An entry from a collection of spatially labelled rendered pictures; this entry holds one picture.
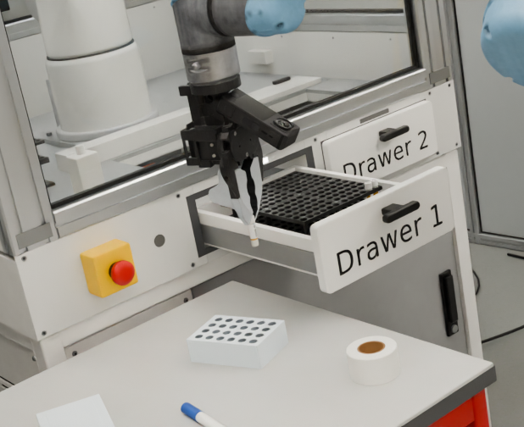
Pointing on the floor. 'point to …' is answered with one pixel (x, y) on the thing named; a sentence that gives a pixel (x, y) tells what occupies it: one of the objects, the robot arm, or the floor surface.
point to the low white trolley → (412, 385)
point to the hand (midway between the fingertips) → (253, 213)
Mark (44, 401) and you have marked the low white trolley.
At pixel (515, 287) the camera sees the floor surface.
